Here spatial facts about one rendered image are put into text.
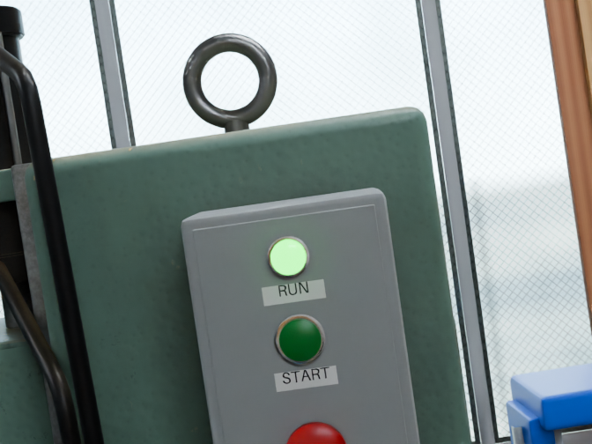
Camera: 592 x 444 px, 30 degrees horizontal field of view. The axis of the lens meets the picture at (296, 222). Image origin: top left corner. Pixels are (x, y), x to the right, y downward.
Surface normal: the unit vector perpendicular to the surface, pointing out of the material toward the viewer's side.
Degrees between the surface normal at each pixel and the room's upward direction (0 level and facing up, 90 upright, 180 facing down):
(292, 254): 88
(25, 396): 90
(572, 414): 90
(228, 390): 90
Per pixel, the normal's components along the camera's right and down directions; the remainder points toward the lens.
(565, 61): 0.04, 0.00
